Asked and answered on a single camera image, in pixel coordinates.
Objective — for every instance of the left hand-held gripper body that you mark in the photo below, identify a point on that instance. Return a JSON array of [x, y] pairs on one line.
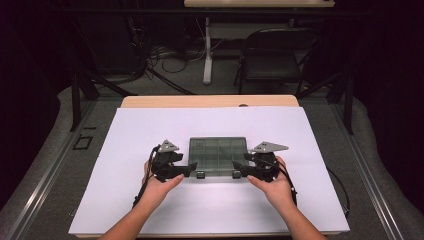
[[165, 165]]

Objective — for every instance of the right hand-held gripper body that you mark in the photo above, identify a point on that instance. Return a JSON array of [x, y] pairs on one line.
[[265, 163]]

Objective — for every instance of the translucent grey compartment box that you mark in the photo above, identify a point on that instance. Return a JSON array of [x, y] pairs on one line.
[[216, 156]]

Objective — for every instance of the person's left hand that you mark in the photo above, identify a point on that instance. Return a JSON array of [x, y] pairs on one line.
[[160, 191]]

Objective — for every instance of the person's right hand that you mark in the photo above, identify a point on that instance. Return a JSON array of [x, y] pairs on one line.
[[276, 190]]

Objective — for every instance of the black folding chair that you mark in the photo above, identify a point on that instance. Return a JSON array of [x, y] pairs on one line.
[[273, 63]]

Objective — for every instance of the black metal stand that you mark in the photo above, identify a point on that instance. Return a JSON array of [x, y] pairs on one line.
[[80, 93], [346, 100]]

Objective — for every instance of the white-legged desk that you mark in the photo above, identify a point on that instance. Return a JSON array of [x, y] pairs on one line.
[[207, 50]]

